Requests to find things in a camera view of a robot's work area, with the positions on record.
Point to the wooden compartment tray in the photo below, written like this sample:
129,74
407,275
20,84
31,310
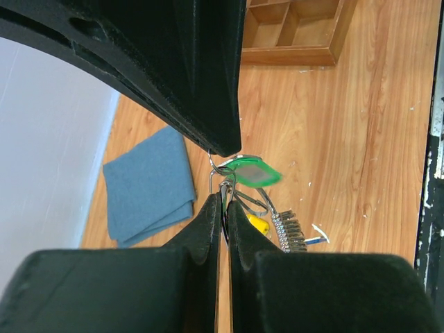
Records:
296,33

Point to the green key tag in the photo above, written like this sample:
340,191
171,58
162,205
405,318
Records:
253,172

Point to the silver metal keyring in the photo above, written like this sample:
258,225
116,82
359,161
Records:
290,236

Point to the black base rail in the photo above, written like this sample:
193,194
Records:
429,245

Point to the yellow key tag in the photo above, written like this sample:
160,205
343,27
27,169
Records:
260,224

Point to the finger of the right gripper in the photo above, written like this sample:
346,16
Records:
132,46
211,38

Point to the folded blue cloth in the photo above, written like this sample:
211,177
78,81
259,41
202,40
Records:
149,188

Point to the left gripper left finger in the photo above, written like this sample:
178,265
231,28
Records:
171,288

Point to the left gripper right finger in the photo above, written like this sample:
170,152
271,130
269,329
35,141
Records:
274,291

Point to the blue key tag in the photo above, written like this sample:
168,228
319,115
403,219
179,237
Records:
316,240

